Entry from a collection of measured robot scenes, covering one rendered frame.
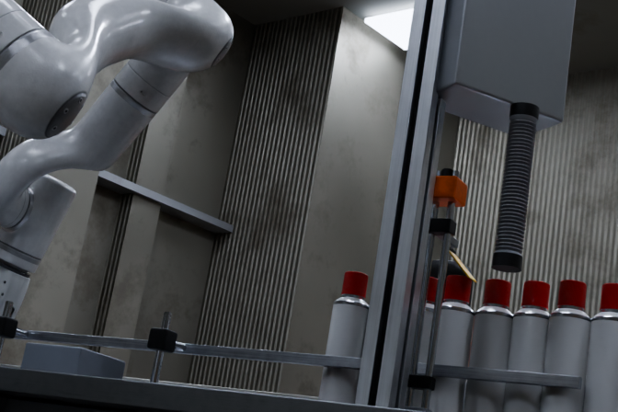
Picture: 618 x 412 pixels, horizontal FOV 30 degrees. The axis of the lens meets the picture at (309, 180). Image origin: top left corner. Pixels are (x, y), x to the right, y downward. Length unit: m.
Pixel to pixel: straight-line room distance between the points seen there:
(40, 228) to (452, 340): 0.76
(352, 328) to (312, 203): 7.87
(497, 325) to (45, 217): 0.81
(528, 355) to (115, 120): 0.79
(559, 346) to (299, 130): 8.40
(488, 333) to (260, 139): 8.62
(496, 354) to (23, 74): 0.67
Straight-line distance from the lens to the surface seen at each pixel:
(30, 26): 1.42
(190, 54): 1.69
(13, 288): 1.95
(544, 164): 10.57
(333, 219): 9.62
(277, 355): 1.59
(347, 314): 1.57
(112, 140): 1.90
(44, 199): 1.94
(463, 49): 1.45
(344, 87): 9.88
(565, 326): 1.45
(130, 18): 1.59
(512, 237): 1.41
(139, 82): 1.88
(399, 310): 1.38
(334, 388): 1.56
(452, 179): 1.48
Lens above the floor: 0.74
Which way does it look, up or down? 17 degrees up
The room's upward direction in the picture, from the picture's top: 10 degrees clockwise
